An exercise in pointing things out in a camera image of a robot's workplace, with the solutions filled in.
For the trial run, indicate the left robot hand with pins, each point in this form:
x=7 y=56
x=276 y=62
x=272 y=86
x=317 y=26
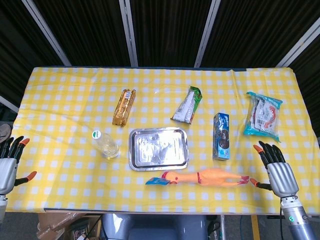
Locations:
x=7 y=170

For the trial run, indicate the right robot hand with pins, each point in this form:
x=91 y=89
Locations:
x=282 y=177

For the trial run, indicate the clear plastic bottle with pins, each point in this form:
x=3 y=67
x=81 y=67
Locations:
x=107 y=147

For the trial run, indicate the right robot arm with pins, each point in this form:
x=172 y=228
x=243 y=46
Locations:
x=297 y=222

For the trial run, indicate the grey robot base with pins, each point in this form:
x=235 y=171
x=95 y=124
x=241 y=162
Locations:
x=155 y=227

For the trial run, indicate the metal tray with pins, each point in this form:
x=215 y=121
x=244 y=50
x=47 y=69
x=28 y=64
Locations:
x=158 y=150

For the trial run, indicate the teal clear snack bag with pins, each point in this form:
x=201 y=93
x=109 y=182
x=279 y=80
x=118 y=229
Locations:
x=262 y=117

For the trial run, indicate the orange rubber chicken toy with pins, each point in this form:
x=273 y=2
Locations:
x=212 y=178

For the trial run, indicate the blue cookie box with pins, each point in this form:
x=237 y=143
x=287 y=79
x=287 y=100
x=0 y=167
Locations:
x=221 y=137

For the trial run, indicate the metal table leg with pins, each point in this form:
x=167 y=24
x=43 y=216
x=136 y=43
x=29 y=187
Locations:
x=222 y=227

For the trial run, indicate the yellow checkered tablecloth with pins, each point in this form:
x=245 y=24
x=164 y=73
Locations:
x=62 y=105

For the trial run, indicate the green white snack packet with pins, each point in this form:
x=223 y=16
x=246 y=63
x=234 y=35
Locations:
x=187 y=106

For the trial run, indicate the gold biscuit package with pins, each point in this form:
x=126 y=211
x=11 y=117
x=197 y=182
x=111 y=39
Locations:
x=123 y=107

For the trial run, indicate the white frame post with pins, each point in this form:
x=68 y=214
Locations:
x=46 y=33
x=298 y=43
x=207 y=33
x=128 y=33
x=8 y=103

